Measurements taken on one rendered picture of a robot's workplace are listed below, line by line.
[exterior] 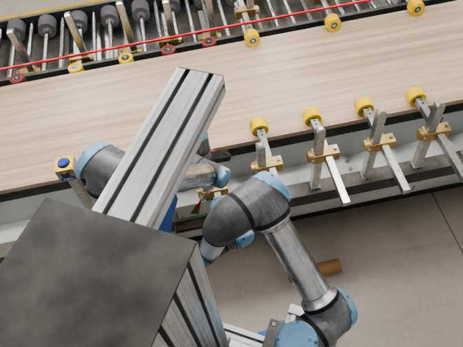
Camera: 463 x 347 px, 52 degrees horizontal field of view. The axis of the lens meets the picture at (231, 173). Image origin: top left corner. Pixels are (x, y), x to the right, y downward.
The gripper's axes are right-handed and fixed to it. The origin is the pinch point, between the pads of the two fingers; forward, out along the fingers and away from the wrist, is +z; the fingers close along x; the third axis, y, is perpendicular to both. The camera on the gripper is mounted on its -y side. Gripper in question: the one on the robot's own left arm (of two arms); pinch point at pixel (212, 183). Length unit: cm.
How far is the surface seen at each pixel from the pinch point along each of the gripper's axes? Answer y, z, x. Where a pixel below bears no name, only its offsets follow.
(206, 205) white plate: 2.5, 24.2, -6.7
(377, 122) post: -69, -11, 18
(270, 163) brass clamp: -26.8, 3.7, 2.4
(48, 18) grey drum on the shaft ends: 21, 17, -178
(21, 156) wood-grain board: 66, 11, -72
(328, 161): -48, 5, 15
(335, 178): -45, 5, 24
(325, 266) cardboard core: -48, 93, 25
